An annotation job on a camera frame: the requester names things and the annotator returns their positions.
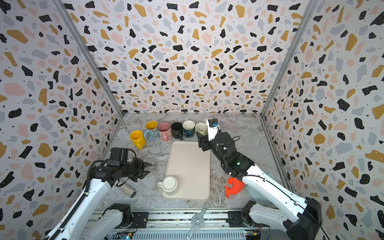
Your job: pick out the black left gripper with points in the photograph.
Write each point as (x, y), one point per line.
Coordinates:
(141, 164)

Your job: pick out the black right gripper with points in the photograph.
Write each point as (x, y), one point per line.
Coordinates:
(205, 142)

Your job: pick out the light green mug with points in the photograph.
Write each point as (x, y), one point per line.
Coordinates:
(201, 130)

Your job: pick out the white mug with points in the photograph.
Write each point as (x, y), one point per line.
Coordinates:
(168, 185)

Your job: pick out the blue patterned mug yellow inside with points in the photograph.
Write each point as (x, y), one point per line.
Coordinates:
(151, 132)

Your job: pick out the dark green mug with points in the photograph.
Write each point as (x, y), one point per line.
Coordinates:
(189, 128)

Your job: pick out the pink mug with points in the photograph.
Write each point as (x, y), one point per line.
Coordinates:
(165, 131)

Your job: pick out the black mug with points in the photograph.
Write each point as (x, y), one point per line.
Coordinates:
(177, 130)

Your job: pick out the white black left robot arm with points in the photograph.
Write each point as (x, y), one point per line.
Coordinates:
(72, 225)

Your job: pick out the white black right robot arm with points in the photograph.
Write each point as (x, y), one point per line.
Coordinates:
(299, 218)

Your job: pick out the glittery silver cylinder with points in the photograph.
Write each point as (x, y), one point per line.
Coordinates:
(126, 189)

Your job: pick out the beige tray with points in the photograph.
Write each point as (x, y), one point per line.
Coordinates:
(191, 167)

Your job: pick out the red shark plush toy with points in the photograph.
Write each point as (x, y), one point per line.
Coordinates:
(234, 187)

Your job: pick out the teal cloth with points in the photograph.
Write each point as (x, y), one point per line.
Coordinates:
(259, 198)

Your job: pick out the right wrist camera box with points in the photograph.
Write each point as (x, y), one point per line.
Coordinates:
(213, 128)

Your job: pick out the metal perforated bracket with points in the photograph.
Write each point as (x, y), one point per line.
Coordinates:
(197, 222)

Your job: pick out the aluminium corner post right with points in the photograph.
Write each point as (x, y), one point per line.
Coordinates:
(290, 54)

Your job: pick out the aluminium corner post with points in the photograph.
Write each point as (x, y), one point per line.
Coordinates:
(65, 16)
(290, 54)

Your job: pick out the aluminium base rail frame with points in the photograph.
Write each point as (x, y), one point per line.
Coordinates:
(168, 225)

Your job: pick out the aluminium corner post left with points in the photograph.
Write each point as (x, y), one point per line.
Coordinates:
(65, 16)

